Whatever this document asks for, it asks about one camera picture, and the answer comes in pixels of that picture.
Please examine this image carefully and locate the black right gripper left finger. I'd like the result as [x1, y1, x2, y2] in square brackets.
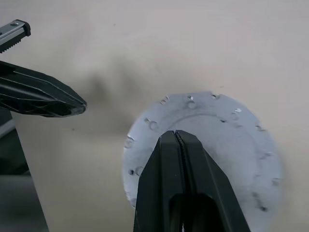
[133, 130, 185, 232]

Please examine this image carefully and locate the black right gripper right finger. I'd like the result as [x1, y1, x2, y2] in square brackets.
[175, 130, 252, 232]

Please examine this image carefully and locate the silver disc rotor plate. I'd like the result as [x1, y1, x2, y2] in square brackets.
[122, 90, 283, 232]

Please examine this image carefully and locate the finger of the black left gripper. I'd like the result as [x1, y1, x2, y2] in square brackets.
[0, 60, 88, 118]

